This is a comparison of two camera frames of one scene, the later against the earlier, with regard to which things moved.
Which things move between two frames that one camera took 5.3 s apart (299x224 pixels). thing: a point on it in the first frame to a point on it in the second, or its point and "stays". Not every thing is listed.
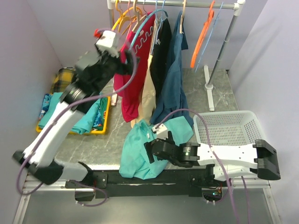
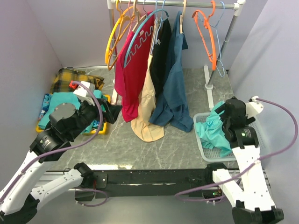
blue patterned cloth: [46, 105] stays
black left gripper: [124, 68] to [112, 111]
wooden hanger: [182, 17] stays
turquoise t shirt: [135, 162] to [211, 132]
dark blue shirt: [172, 101] stays
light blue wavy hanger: [162, 10] to [135, 27]
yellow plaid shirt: [65, 76] stays
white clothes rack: [237, 5] stays
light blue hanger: [161, 20] stays
